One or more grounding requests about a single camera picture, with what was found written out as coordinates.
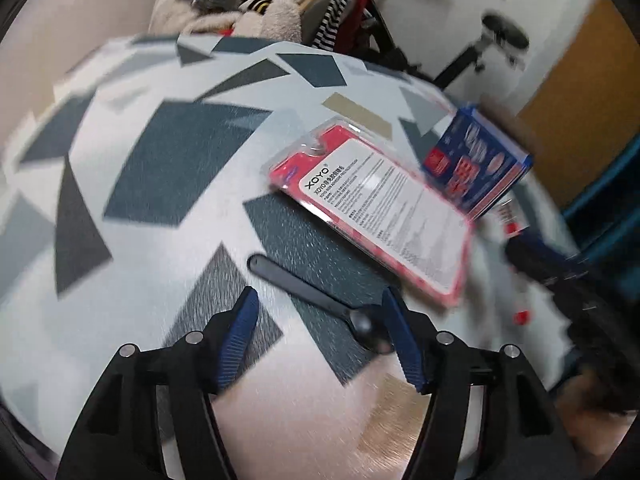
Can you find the black plastic spoon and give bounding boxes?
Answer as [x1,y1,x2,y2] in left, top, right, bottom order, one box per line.
[247,254,396,353]

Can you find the red cloth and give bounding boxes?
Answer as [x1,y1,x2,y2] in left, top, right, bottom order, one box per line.
[345,0,372,52]

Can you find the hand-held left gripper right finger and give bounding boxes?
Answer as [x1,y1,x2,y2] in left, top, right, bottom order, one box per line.
[381,286,583,480]

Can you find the geometric patterned tablecloth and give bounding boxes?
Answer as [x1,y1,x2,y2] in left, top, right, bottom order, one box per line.
[0,32,581,480]

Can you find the orange wooden panel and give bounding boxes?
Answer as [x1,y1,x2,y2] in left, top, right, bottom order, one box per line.
[517,0,640,163]

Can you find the beige fleece blanket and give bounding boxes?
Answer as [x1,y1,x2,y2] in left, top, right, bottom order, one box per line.
[150,0,321,45]

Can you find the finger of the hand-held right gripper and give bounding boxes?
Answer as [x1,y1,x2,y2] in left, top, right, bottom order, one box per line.
[504,234,596,286]

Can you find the teal curtain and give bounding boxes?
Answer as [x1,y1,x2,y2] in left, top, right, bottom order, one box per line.
[560,135,640,261]

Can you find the blue cardboard box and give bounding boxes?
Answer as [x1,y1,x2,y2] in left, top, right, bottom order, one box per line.
[420,104,533,221]

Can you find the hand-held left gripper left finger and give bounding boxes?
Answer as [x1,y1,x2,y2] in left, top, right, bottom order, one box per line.
[55,286,261,480]

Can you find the black exercise bike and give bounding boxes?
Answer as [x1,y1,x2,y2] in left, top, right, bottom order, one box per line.
[350,0,531,86]

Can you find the pink blister pack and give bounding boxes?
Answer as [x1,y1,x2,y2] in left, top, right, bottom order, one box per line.
[265,116,478,308]

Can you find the red white small packet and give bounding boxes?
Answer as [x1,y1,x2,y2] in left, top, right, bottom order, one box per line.
[495,199,532,237]

